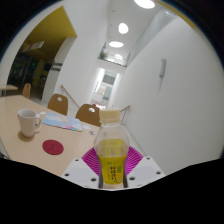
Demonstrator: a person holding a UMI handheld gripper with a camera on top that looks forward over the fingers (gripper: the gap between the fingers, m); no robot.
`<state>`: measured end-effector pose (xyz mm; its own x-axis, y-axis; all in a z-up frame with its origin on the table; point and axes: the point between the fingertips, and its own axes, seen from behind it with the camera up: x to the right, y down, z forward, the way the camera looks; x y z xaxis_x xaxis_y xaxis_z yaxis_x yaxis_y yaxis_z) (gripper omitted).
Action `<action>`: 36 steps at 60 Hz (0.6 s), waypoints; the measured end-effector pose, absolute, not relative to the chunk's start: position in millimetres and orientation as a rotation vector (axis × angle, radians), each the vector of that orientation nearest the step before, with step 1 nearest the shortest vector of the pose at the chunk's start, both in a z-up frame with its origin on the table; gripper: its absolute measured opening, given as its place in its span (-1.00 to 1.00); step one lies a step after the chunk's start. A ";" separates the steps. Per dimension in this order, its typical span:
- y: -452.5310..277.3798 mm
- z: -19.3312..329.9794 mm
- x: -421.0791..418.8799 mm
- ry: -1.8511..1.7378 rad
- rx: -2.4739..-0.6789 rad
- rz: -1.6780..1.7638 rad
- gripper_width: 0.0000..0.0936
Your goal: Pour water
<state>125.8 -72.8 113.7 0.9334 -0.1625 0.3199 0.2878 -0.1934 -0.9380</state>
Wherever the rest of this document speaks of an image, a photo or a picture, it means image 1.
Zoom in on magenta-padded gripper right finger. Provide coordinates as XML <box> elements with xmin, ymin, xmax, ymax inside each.
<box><xmin>124</xmin><ymin>145</ymin><xmax>166</xmax><ymax>188</ymax></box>

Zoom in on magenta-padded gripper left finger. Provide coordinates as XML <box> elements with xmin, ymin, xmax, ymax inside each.
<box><xmin>60</xmin><ymin>147</ymin><xmax>101</xmax><ymax>190</ymax></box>

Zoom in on yellow drink bottle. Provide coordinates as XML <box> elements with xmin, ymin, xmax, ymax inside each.
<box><xmin>93</xmin><ymin>107</ymin><xmax>130</xmax><ymax>190</ymax></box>

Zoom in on flat round red coaster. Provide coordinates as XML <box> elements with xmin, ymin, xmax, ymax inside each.
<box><xmin>41</xmin><ymin>139</ymin><xmax>65</xmax><ymax>156</ymax></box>

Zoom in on pastel colourful booklet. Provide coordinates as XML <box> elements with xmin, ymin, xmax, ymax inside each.
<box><xmin>41</xmin><ymin>112</ymin><xmax>84</xmax><ymax>132</ymax></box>

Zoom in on wooden chair with oval hole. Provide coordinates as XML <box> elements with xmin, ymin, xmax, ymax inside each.
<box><xmin>75</xmin><ymin>103</ymin><xmax>101</xmax><ymax>128</ymax></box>
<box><xmin>46</xmin><ymin>93</ymin><xmax>69</xmax><ymax>117</ymax></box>

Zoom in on wooden stair handrail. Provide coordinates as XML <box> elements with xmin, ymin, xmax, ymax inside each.
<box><xmin>59</xmin><ymin>84</ymin><xmax>81</xmax><ymax>108</ymax></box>
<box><xmin>119</xmin><ymin>104</ymin><xmax>132</xmax><ymax>125</ymax></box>

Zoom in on white mug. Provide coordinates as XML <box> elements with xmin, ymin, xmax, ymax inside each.
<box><xmin>17</xmin><ymin>108</ymin><xmax>43</xmax><ymax>138</ymax></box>

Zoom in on small wooden chair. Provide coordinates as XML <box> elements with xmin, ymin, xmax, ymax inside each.
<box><xmin>21</xmin><ymin>83</ymin><xmax>32</xmax><ymax>99</ymax></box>

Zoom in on small wooden side table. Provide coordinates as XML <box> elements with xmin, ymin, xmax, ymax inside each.
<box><xmin>0</xmin><ymin>84</ymin><xmax>19</xmax><ymax>98</ymax></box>

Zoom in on dark shop shelf unit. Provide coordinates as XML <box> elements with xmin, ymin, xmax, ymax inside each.
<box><xmin>8</xmin><ymin>54</ymin><xmax>44</xmax><ymax>98</ymax></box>

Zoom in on green balcony plant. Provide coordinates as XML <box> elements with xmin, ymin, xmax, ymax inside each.
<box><xmin>98</xmin><ymin>50</ymin><xmax>108</xmax><ymax>61</ymax></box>

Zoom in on hanging white sign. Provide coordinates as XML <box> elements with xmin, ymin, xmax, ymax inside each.
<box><xmin>21</xmin><ymin>40</ymin><xmax>45</xmax><ymax>53</ymax></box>

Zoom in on round ceiling lights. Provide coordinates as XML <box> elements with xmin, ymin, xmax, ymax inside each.
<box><xmin>108</xmin><ymin>0</ymin><xmax>156</xmax><ymax>61</ymax></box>

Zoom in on grey wall lamp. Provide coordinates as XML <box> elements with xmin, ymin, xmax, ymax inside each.
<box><xmin>158</xmin><ymin>58</ymin><xmax>167</xmax><ymax>78</ymax></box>

